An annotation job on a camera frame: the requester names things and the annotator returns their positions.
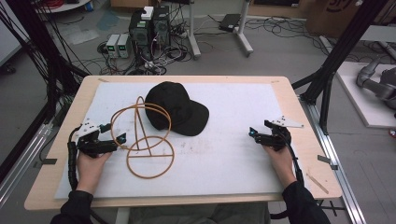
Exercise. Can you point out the black baseball cap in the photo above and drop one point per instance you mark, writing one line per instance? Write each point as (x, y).
(177, 109)

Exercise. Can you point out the white desk leg frame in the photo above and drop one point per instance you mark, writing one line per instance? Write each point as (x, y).
(244, 31)
(193, 34)

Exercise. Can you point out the large brown cardboard box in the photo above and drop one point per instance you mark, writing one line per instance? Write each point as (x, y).
(336, 15)

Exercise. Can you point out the black metal frame strut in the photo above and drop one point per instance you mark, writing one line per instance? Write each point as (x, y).
(330, 68)

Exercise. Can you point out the small white box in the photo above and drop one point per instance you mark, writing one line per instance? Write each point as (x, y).
(147, 13)

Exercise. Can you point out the light wooden table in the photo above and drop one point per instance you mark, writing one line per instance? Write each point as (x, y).
(306, 143)

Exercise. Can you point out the white table leg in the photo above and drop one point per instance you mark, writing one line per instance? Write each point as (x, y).
(122, 215)

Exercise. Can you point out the person's right hand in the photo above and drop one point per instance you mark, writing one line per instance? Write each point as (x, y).
(281, 165)

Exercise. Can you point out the black tape strip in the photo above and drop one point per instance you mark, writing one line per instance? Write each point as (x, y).
(49, 161)

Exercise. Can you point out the grey bench power supply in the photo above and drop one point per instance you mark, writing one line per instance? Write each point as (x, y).
(112, 46)
(124, 45)

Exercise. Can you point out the grey tape strip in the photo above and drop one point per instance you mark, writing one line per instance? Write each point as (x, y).
(325, 160)

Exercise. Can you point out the white floor platform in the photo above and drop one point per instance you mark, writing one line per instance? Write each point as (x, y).
(365, 105)

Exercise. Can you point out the aluminium floor rail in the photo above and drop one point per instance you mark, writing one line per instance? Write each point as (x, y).
(339, 168)
(21, 161)

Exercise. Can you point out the flat black device box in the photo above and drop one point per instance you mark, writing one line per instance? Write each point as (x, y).
(229, 22)

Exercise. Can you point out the person's lap grey trousers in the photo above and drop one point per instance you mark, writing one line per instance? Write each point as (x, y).
(199, 215)

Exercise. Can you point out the person's left hand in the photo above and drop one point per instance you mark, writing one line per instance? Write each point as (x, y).
(90, 171)

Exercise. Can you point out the slim black computer tower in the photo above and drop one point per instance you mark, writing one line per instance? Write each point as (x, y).
(161, 26)

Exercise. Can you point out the white round table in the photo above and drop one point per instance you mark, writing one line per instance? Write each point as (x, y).
(63, 6)

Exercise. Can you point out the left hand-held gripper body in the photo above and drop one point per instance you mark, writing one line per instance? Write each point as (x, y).
(93, 146)

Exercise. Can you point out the white foam mat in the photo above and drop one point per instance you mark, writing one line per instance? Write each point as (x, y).
(224, 155)

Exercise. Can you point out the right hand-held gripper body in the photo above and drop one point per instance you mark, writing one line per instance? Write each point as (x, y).
(277, 140)

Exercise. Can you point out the large black computer tower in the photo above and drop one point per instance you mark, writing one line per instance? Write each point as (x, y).
(140, 34)

